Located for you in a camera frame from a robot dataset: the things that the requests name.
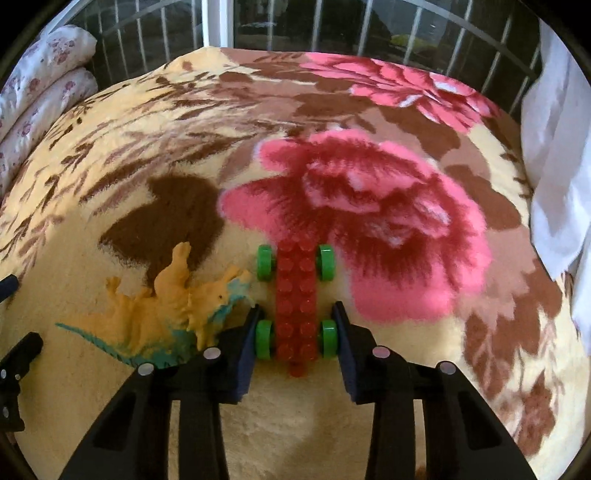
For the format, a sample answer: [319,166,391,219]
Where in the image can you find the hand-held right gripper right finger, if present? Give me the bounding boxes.
[331,301,539,480]

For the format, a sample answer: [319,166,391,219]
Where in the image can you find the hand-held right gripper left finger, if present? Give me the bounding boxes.
[58,306,260,480]

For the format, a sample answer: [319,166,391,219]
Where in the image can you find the red brick car green wheels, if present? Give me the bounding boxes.
[255,233,340,379]

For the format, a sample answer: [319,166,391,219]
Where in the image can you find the orange toy dinosaur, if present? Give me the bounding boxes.
[55,241,254,370]

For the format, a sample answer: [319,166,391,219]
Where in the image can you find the yellow floral plush blanket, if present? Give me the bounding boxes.
[0,46,591,480]

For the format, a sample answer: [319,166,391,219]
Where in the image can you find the white pink-flowered folded quilt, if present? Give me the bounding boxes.
[0,24,99,195]

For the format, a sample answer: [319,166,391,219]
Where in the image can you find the white hanging cloth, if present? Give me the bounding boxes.
[519,18,591,356]

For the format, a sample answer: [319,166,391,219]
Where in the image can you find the white metal window railing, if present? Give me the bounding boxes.
[69,0,541,116]

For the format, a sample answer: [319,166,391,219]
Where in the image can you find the white window frame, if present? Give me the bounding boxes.
[202,0,237,49]

